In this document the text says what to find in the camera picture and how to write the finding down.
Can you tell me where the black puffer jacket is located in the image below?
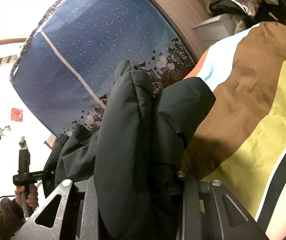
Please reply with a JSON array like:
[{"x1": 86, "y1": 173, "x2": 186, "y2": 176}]
[{"x1": 42, "y1": 60, "x2": 216, "y2": 239}]

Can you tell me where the pile of light clothes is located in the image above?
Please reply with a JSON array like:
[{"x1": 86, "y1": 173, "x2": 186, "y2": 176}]
[{"x1": 204, "y1": 0, "x2": 279, "y2": 34}]

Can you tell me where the left hand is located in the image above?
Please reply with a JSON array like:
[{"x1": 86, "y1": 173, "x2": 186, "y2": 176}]
[{"x1": 14, "y1": 184, "x2": 39, "y2": 208}]

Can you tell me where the blue fabric wardrobe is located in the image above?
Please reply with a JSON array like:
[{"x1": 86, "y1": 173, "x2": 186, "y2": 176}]
[{"x1": 10, "y1": 0, "x2": 195, "y2": 135}]

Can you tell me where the colourful patterned bed cover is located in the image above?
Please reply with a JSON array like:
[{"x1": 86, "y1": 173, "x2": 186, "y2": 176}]
[{"x1": 181, "y1": 22, "x2": 286, "y2": 239}]

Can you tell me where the white bedside drawer cabinet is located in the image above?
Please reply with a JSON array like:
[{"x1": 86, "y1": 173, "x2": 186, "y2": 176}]
[{"x1": 193, "y1": 14, "x2": 242, "y2": 42}]

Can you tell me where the wooden wardrobe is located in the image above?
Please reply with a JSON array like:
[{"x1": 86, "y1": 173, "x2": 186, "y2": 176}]
[{"x1": 150, "y1": 0, "x2": 210, "y2": 61}]

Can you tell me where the red wall decoration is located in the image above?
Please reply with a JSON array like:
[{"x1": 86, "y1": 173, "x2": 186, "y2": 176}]
[{"x1": 10, "y1": 108, "x2": 23, "y2": 122}]

